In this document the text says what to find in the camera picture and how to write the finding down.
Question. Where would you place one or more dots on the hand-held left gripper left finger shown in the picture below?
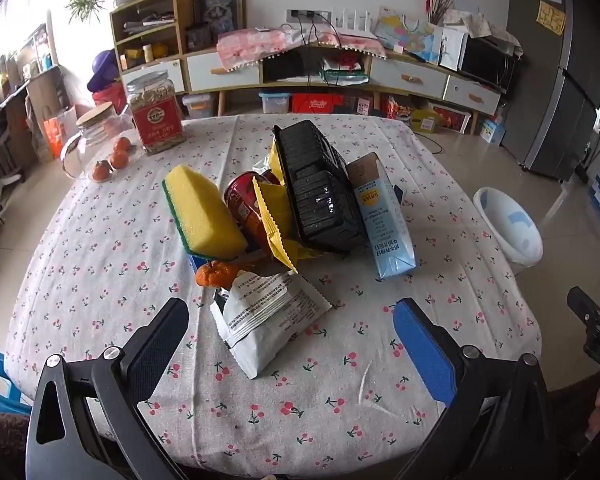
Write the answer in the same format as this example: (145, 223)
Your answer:
(155, 345)

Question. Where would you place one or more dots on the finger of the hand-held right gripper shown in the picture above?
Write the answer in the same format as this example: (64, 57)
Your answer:
(582, 305)

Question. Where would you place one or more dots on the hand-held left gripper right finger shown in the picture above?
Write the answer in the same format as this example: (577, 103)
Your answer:
(425, 350)

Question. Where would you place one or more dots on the white plastic trash bin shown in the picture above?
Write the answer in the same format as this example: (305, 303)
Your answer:
(520, 250)

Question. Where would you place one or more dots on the blue biscuit box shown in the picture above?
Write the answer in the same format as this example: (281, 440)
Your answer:
(197, 261)

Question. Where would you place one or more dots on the white snack packet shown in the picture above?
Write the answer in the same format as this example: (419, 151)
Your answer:
(270, 320)

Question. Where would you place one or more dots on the yellow snack wrapper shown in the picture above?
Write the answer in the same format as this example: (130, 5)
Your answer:
(275, 215)

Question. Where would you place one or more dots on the cherry print tablecloth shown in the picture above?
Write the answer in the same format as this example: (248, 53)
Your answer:
(105, 270)

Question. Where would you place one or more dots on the light blue milk carton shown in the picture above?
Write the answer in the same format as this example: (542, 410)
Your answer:
(385, 230)

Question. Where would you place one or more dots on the yellow green sponge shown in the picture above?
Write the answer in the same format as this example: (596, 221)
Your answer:
(205, 205)

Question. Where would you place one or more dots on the blue plastic chair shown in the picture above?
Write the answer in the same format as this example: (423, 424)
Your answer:
(0, 375)

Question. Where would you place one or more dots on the red drink can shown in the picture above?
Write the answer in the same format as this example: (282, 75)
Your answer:
(240, 200)

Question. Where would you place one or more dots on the orange tangerine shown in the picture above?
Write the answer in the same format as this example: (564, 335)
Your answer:
(101, 170)
(119, 159)
(121, 144)

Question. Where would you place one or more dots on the grey refrigerator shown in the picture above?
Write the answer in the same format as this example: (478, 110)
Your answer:
(555, 110)

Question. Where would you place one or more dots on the blue white carton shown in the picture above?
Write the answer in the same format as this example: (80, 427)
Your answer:
(492, 131)

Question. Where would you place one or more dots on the black plastic tray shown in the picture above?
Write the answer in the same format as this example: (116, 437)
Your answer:
(315, 185)

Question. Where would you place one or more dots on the glass pitcher with wooden lid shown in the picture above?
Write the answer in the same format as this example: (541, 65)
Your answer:
(97, 135)

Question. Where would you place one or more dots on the red label clear jar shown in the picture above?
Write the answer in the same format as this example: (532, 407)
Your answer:
(155, 120)

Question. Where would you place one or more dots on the red printed box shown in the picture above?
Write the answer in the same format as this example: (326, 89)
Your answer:
(452, 117)

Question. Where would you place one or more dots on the yellow cardboard box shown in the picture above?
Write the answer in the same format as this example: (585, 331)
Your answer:
(426, 121)

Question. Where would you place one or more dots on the orange paper bag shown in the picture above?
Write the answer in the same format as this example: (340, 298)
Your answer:
(57, 132)

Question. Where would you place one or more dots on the clear storage box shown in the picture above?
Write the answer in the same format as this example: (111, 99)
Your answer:
(199, 107)
(275, 102)

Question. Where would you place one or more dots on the black microwave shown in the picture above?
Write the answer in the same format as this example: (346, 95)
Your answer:
(485, 62)

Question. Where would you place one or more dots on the flat red gift box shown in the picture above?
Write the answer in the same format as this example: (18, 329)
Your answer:
(317, 102)

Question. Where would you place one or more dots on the long white drawer cabinet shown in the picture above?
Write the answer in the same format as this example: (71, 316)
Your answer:
(420, 80)

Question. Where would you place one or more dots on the wooden shelf unit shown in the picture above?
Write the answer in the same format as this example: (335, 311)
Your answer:
(155, 67)

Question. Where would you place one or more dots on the yellow paper note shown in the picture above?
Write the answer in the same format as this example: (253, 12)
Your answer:
(551, 18)

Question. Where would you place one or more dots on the green white bag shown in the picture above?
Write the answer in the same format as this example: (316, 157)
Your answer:
(345, 74)

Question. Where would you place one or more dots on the white paper bag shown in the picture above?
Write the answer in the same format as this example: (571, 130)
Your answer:
(452, 47)

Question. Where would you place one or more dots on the black cloth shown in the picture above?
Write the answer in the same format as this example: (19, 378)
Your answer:
(282, 65)

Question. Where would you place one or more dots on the map print bag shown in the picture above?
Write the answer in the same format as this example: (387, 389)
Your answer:
(405, 37)

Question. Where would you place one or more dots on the pink floral cloth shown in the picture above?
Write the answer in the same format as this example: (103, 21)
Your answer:
(250, 42)

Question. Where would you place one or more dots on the framed picture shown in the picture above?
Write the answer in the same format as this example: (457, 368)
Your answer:
(219, 12)

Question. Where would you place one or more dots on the white wall power strip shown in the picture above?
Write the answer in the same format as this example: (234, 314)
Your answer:
(307, 16)

